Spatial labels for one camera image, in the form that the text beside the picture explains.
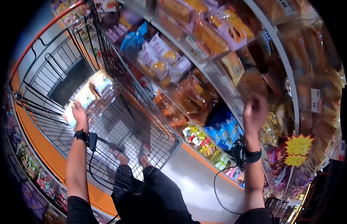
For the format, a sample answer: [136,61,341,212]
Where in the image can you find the person's right hand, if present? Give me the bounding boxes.
[243,94,270,135]

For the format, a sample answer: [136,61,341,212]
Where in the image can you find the person's left hand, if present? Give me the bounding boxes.
[71,101,89,133]

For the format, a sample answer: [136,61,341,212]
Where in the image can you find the person's left fingers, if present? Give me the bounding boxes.
[71,101,85,115]

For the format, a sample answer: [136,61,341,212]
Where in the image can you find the person's right fingers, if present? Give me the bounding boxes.
[245,94,270,113]

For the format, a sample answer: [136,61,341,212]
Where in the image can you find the clear bread packet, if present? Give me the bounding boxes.
[63,69,121,130]

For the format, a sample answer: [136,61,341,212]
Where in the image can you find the black wrist band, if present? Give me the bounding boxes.
[74,129,98,152]
[232,146,262,166]

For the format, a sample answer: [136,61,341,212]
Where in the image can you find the person's legs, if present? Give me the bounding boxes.
[110,142,164,194]

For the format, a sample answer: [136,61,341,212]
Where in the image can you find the person's body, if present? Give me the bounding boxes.
[66,179,275,224]

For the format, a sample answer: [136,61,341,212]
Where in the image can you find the black wire shopping cart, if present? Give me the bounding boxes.
[8,0,183,194]

